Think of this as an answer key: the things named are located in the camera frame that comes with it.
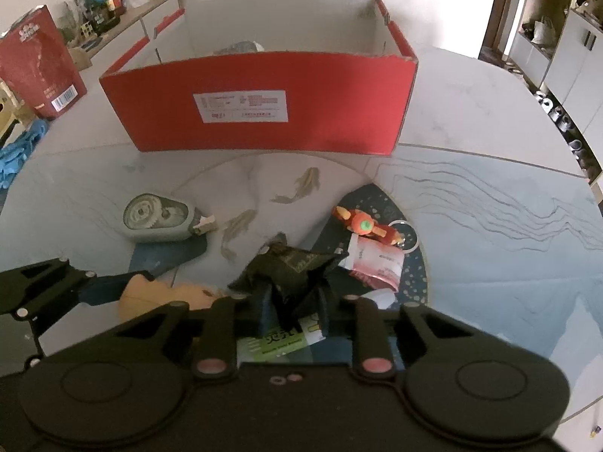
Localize blue gloves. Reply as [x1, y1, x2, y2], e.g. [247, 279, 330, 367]
[0, 118, 49, 190]

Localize low side cabinet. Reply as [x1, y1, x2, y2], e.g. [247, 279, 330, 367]
[60, 0, 186, 72]

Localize red cardboard box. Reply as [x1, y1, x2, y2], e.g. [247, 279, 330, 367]
[99, 0, 418, 155]

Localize black foil packet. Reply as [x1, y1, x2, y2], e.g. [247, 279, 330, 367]
[229, 236, 350, 338]

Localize red snack bag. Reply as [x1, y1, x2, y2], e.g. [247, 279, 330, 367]
[1, 5, 87, 121]

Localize white wall cabinet unit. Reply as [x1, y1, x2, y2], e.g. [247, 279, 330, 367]
[505, 0, 602, 183]

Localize white green tube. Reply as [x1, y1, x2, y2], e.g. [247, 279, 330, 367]
[237, 314, 325, 362]

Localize metal key ring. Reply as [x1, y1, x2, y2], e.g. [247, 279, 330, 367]
[386, 218, 420, 254]

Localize orange plush pouch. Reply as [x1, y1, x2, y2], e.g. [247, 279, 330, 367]
[118, 275, 227, 322]

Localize red dragon keychain toy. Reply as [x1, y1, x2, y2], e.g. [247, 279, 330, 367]
[331, 205, 405, 246]

